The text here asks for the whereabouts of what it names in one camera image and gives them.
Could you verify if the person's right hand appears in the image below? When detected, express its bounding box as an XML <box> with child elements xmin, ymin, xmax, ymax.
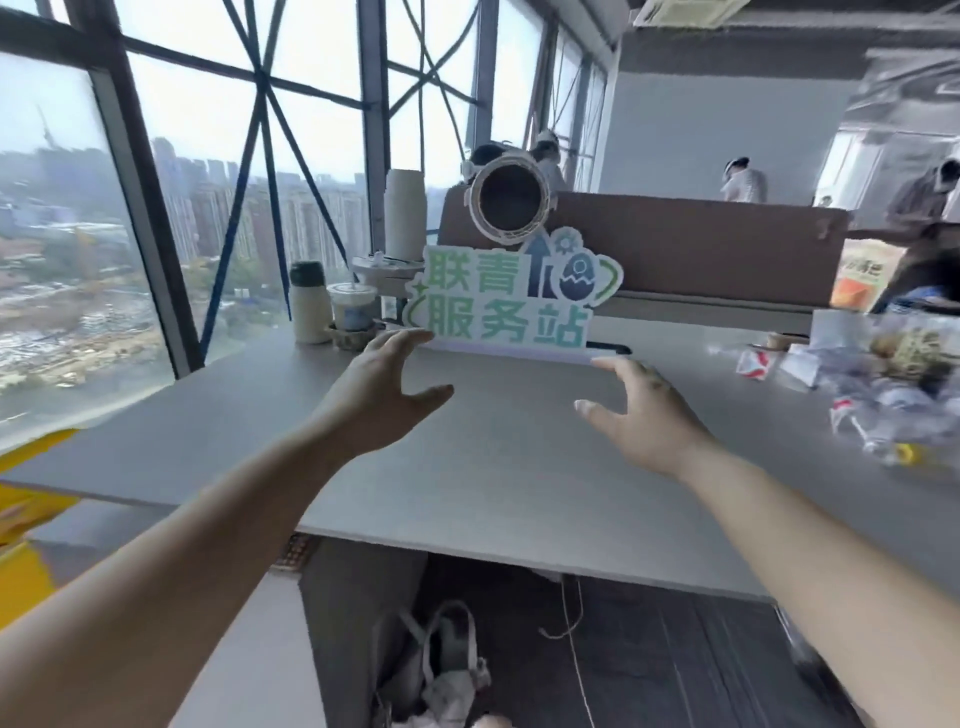
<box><xmin>573</xmin><ymin>356</ymin><xmax>718</xmax><ymax>481</ymax></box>

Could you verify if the phone in patterned case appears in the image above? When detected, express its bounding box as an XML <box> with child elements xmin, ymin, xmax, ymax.
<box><xmin>266</xmin><ymin>533</ymin><xmax>324</xmax><ymax>575</ymax></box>

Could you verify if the milk tea cup with straw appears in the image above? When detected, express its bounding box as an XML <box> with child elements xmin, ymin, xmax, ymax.
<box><xmin>326</xmin><ymin>282</ymin><xmax>378</xmax><ymax>334</ymax></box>

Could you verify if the person's left hand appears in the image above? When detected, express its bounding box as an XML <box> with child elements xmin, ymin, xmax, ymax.
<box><xmin>314</xmin><ymin>327</ymin><xmax>457</xmax><ymax>459</ymax></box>

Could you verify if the white geometric handbag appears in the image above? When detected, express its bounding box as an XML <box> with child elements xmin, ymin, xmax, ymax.
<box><xmin>372</xmin><ymin>599</ymin><xmax>493</xmax><ymax>728</ymax></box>

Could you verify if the red label plastic bottle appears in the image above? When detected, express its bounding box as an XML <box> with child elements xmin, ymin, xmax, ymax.
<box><xmin>828</xmin><ymin>393</ymin><xmax>901</xmax><ymax>459</ymax></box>
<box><xmin>707</xmin><ymin>342</ymin><xmax>778</xmax><ymax>382</ymax></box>

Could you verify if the cream thermos with green lid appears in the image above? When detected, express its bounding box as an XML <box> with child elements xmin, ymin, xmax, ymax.
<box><xmin>288</xmin><ymin>260</ymin><xmax>333</xmax><ymax>346</ymax></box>

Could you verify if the green white standing sign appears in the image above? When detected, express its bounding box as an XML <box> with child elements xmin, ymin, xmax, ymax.
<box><xmin>402</xmin><ymin>228</ymin><xmax>625</xmax><ymax>365</ymax></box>

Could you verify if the person's left forearm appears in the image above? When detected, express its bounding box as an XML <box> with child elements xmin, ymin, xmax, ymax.
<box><xmin>0</xmin><ymin>419</ymin><xmax>354</xmax><ymax>728</ymax></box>

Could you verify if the white round stand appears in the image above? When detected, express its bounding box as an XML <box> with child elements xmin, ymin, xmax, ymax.
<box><xmin>350</xmin><ymin>253</ymin><xmax>425</xmax><ymax>298</ymax></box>

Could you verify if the dark metal window frame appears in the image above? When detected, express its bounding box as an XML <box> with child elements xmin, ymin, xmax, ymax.
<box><xmin>0</xmin><ymin>0</ymin><xmax>624</xmax><ymax>444</ymax></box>

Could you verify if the tall cream cylinder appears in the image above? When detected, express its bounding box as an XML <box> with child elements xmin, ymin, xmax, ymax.
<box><xmin>383</xmin><ymin>168</ymin><xmax>429</xmax><ymax>260</ymax></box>

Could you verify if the person's right forearm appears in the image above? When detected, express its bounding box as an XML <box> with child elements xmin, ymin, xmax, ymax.
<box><xmin>674</xmin><ymin>434</ymin><xmax>960</xmax><ymax>728</ymax></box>

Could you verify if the white ceiling air conditioner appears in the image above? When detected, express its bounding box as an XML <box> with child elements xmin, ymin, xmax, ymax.
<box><xmin>633</xmin><ymin>0</ymin><xmax>751</xmax><ymax>30</ymax></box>

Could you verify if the yellow plastic bin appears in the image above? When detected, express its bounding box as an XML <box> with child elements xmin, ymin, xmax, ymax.
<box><xmin>0</xmin><ymin>428</ymin><xmax>80</xmax><ymax>631</ymax></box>

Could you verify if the brown paper cup holder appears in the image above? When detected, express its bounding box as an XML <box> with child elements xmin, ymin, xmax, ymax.
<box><xmin>323</xmin><ymin>320</ymin><xmax>388</xmax><ymax>352</ymax></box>

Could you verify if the white cable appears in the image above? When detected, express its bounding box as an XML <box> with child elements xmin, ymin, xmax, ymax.
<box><xmin>538</xmin><ymin>573</ymin><xmax>601</xmax><ymax>728</ymax></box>

